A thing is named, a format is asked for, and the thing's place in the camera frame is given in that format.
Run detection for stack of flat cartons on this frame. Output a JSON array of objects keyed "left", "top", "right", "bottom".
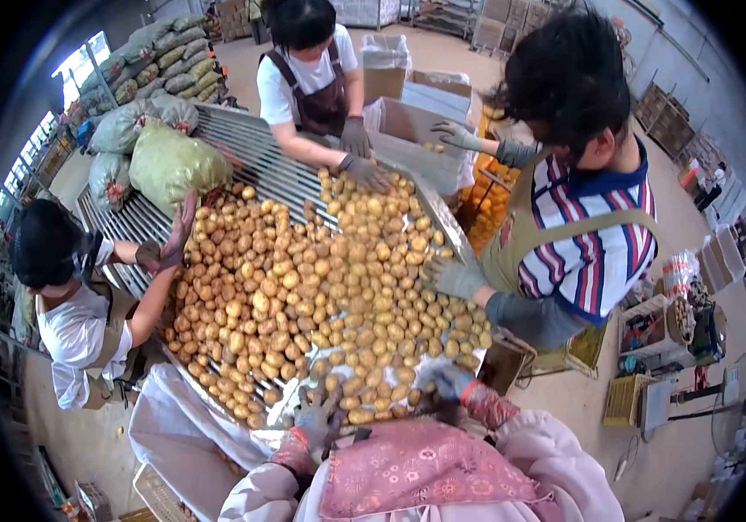
[{"left": 471, "top": 0, "right": 550, "bottom": 56}]

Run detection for plastic lined cardboard box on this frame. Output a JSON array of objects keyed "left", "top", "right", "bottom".
[
  {"left": 402, "top": 70, "right": 473, "bottom": 121},
  {"left": 361, "top": 34, "right": 413, "bottom": 105},
  {"left": 366, "top": 98, "right": 478, "bottom": 197}
]

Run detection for stack of filled sacks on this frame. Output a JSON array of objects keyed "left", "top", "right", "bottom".
[{"left": 76, "top": 14, "right": 224, "bottom": 115}]

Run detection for person's right fingers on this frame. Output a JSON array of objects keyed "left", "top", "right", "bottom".
[{"left": 415, "top": 362, "right": 454, "bottom": 394}]

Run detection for person's left fingers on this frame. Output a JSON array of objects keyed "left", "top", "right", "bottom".
[{"left": 295, "top": 390, "right": 344, "bottom": 425}]

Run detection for person's body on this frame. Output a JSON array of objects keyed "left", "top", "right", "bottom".
[{"left": 295, "top": 410, "right": 625, "bottom": 522}]

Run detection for person's right hand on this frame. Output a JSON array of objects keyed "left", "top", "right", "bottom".
[{"left": 415, "top": 362, "right": 478, "bottom": 403}]

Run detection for orange crate of produce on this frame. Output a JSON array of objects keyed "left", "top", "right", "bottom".
[{"left": 458, "top": 107, "right": 524, "bottom": 255}]

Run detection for person's left hand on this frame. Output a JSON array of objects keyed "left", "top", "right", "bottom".
[{"left": 291, "top": 390, "right": 344, "bottom": 452}]

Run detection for white crate with tools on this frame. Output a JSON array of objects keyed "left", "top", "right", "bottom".
[{"left": 618, "top": 294, "right": 674, "bottom": 358}]

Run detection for yellow plastic crate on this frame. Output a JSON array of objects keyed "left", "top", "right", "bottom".
[{"left": 603, "top": 374, "right": 658, "bottom": 428}]

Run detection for metal roller sorting table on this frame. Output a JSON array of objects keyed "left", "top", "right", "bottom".
[{"left": 76, "top": 101, "right": 537, "bottom": 445}]

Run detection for green mesh sack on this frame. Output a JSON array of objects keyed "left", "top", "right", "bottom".
[{"left": 128, "top": 120, "right": 233, "bottom": 216}]

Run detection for white plastic lined box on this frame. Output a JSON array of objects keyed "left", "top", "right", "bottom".
[{"left": 128, "top": 362, "right": 276, "bottom": 522}]

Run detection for white plastic crate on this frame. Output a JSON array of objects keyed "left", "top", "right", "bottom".
[{"left": 133, "top": 463, "right": 198, "bottom": 522}]

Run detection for grey mesh sack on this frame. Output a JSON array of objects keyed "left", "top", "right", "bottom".
[
  {"left": 89, "top": 98, "right": 161, "bottom": 155},
  {"left": 89, "top": 152, "right": 134, "bottom": 211},
  {"left": 151, "top": 94, "right": 199, "bottom": 134}
]

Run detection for bright window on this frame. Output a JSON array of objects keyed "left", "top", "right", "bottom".
[{"left": 53, "top": 31, "right": 113, "bottom": 105}]

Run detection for pile of potatoes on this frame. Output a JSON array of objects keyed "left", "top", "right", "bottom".
[{"left": 161, "top": 166, "right": 494, "bottom": 430}]

